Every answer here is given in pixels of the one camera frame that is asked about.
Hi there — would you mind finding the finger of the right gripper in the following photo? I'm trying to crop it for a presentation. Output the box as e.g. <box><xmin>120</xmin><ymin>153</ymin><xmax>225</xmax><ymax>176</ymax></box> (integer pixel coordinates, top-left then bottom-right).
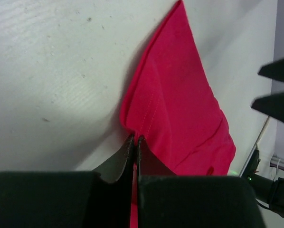
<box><xmin>257</xmin><ymin>58</ymin><xmax>284</xmax><ymax>83</ymax></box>
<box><xmin>251</xmin><ymin>92</ymin><xmax>284</xmax><ymax>123</ymax></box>

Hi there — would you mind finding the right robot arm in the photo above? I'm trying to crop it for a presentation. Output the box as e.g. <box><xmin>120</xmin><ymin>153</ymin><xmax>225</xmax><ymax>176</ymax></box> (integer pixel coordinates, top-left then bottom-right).
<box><xmin>239</xmin><ymin>58</ymin><xmax>284</xmax><ymax>218</ymax></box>

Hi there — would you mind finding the magenta t shirt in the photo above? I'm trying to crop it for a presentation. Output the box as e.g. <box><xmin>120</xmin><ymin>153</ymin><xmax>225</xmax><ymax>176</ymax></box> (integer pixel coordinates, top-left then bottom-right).
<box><xmin>120</xmin><ymin>0</ymin><xmax>236</xmax><ymax>228</ymax></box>

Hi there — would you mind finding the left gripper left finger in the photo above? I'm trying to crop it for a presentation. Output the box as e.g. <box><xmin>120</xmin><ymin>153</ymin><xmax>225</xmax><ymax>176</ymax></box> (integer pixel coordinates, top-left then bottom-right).
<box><xmin>0</xmin><ymin>135</ymin><xmax>134</xmax><ymax>228</ymax></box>

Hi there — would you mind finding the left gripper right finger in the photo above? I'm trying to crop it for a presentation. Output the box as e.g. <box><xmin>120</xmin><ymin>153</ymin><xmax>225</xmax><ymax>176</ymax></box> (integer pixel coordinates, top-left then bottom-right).
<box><xmin>137</xmin><ymin>136</ymin><xmax>265</xmax><ymax>228</ymax></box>

